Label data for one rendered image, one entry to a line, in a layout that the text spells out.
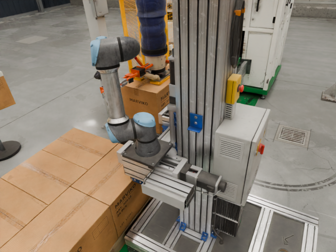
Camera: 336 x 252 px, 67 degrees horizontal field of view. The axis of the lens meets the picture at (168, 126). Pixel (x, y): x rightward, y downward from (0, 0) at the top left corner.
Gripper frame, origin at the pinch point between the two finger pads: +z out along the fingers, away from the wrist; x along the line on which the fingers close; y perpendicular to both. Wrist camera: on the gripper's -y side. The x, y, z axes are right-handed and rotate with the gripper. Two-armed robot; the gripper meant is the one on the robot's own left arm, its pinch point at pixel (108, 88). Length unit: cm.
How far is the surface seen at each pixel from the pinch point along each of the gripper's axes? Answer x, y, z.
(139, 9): 3, 50, -43
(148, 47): -1, 50, -16
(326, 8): -99, 894, 87
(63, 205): 7, -57, 68
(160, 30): -10, 56, -28
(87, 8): 105, 92, -33
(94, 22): 100, 92, -19
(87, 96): 210, 145, 121
